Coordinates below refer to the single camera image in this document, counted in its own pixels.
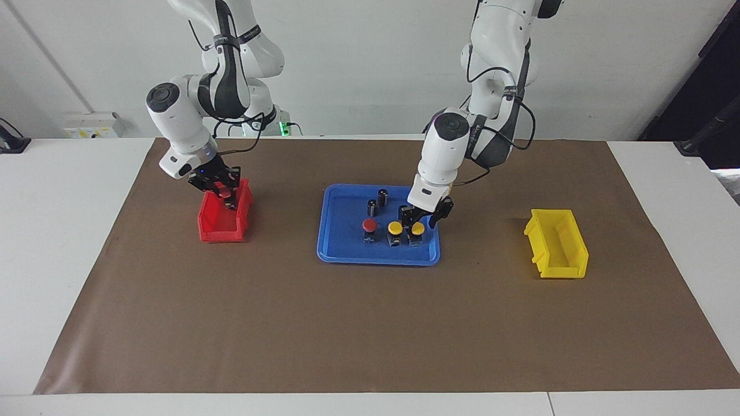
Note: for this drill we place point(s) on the black stand foot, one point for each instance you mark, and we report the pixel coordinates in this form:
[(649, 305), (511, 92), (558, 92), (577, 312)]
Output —
[(702, 138)]

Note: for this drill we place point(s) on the grey object at table edge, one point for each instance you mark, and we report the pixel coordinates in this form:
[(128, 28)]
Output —
[(728, 185)]

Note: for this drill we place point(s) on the white wall socket box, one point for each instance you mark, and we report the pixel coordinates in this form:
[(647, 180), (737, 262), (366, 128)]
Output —
[(92, 124)]

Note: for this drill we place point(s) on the red plastic bin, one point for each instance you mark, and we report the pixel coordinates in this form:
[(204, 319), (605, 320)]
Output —
[(217, 222)]

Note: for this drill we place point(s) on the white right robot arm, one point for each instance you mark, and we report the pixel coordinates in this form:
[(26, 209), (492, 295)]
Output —
[(179, 121)]

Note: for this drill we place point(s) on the yellow push button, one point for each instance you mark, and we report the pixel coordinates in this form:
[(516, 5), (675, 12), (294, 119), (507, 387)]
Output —
[(417, 230), (395, 227)]

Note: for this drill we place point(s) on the yellow plastic bin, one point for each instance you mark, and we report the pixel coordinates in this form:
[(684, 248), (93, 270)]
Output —
[(558, 245)]

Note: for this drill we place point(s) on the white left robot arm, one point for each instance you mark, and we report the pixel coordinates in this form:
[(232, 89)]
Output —
[(445, 156)]

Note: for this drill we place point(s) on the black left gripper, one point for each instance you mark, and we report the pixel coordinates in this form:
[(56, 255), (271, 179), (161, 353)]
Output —
[(442, 208)]

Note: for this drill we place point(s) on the red push button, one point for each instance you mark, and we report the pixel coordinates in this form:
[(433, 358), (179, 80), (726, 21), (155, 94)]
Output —
[(369, 225), (222, 188)]

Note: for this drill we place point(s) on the black cylindrical capacitor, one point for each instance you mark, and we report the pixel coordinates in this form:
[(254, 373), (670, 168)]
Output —
[(372, 208), (383, 197)]

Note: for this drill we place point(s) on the blue plastic tray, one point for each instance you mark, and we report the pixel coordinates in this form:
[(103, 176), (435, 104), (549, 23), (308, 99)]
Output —
[(347, 248)]

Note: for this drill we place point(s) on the black clamp at table edge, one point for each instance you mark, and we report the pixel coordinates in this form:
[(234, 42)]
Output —
[(11, 143)]

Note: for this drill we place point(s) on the black backdrop panel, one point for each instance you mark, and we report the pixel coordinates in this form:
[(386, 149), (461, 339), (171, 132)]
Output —
[(711, 86)]

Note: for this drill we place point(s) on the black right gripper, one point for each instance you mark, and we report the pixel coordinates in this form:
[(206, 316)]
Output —
[(214, 172)]

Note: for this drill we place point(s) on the brown table mat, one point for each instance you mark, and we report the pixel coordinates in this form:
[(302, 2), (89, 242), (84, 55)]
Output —
[(381, 329)]

